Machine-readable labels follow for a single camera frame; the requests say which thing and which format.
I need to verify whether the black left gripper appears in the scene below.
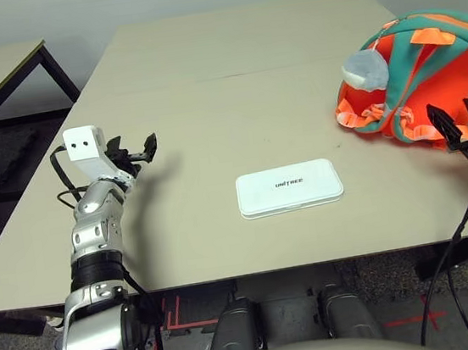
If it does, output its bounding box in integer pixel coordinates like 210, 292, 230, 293
103, 130, 164, 184

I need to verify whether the orange and teal backpack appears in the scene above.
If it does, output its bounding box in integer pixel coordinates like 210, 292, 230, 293
323, 3, 468, 164

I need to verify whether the white Unitree pencil case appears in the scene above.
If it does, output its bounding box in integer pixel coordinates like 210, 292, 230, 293
233, 155, 347, 222

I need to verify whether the black foam floor mat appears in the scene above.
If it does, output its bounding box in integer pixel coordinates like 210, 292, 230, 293
0, 124, 47, 190

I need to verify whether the dark grey robot left thigh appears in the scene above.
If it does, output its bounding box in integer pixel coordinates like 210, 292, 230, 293
198, 295, 267, 350

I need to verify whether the dark grey robot thigh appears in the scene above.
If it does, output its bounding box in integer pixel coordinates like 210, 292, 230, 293
198, 295, 267, 350
315, 279, 386, 347

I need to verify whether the dark grey robot right thigh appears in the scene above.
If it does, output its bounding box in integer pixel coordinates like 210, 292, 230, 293
315, 279, 386, 347

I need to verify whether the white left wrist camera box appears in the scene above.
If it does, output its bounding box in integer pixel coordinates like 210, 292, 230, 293
61, 121, 127, 188

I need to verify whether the black right camera cable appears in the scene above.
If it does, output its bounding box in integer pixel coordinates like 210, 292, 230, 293
398, 158, 468, 348

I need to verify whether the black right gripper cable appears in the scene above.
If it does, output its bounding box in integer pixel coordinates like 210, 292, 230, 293
447, 259, 468, 350

